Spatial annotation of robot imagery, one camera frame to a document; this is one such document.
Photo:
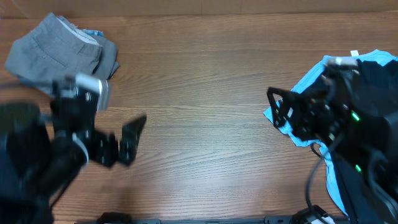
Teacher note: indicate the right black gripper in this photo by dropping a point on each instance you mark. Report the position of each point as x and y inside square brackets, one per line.
[314, 109]

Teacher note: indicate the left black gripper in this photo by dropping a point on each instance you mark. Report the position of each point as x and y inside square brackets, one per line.
[130, 137]

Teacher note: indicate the grey cotton shorts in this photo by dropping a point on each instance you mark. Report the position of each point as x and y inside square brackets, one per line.
[56, 49]

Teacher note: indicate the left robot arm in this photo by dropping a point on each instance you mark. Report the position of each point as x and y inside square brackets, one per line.
[41, 154]

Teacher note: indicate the light blue t-shirt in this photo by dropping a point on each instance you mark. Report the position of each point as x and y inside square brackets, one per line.
[311, 93]

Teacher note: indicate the black t-shirt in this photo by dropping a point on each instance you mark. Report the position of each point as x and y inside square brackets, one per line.
[370, 124]

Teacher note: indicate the folded blue denim jeans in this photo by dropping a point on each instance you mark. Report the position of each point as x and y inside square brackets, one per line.
[93, 32]

